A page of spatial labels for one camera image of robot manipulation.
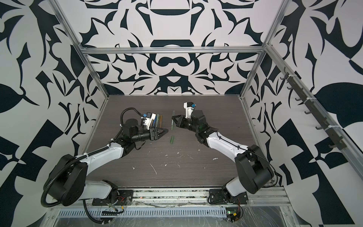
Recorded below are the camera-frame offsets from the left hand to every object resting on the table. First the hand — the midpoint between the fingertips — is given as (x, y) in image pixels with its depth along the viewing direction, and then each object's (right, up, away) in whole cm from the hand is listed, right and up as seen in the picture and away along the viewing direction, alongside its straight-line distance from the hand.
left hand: (167, 128), depth 78 cm
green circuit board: (+33, -42, -7) cm, 54 cm away
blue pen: (-7, +3, -5) cm, 9 cm away
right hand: (+2, +6, +2) cm, 7 cm away
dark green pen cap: (+1, -10, +17) cm, 19 cm away
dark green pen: (+3, +7, +4) cm, 9 cm away
